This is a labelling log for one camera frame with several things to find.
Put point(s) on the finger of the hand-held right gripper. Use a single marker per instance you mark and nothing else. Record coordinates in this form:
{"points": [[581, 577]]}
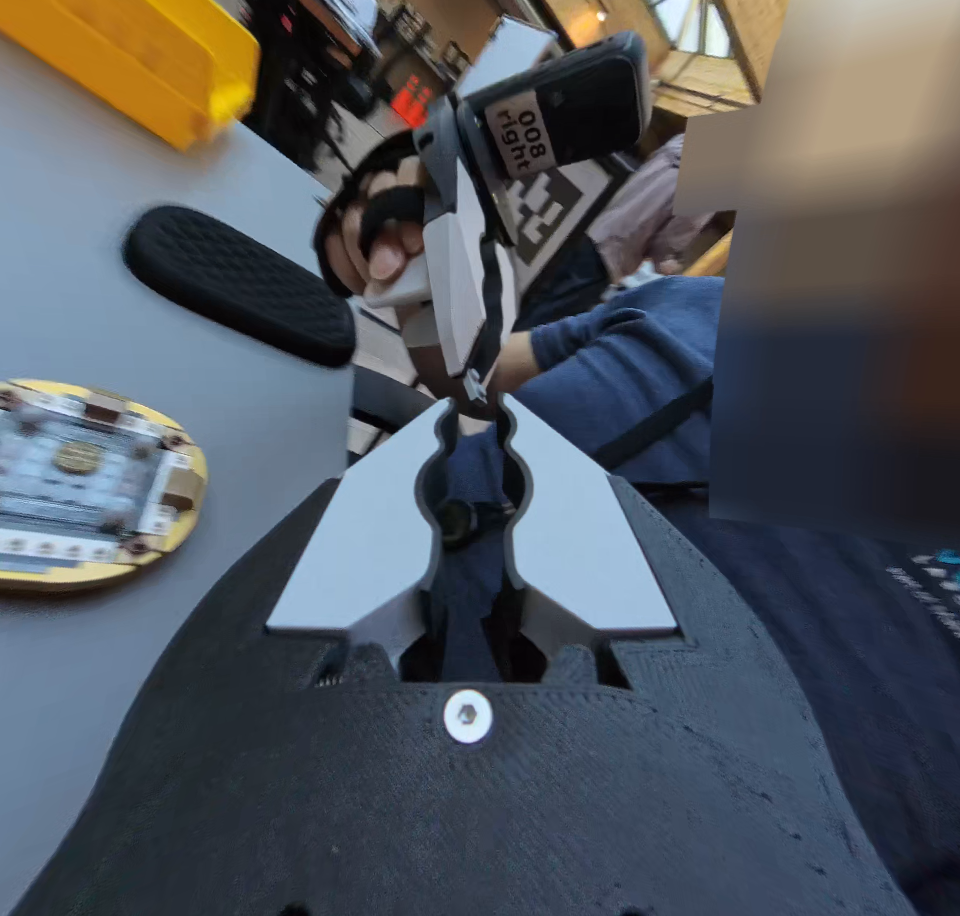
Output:
{"points": [[454, 293]]}

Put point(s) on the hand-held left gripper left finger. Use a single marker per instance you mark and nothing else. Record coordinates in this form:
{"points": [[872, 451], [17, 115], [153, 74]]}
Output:
{"points": [[352, 548]]}

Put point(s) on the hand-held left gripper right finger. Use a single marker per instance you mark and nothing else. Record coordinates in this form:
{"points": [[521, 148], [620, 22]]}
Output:
{"points": [[592, 548]]}

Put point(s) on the person's right forearm blue sleeve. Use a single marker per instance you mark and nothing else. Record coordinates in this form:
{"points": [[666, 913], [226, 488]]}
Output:
{"points": [[622, 353]]}

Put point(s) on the round yellow white lego model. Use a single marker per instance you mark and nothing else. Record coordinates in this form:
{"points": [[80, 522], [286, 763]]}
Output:
{"points": [[90, 473]]}

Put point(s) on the person's right hand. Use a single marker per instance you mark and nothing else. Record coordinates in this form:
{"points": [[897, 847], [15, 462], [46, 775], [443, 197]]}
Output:
{"points": [[375, 248]]}

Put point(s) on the black round knob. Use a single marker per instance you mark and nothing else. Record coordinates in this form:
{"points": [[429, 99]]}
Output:
{"points": [[457, 520]]}

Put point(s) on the black textured pad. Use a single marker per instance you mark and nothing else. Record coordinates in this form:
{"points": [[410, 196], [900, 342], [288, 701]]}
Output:
{"points": [[240, 286]]}

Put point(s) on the person's dark printed shirt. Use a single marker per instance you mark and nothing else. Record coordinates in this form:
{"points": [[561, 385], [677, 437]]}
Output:
{"points": [[825, 668]]}

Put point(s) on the yellow plastic bin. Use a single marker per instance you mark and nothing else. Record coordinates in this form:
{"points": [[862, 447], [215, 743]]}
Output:
{"points": [[112, 38]]}

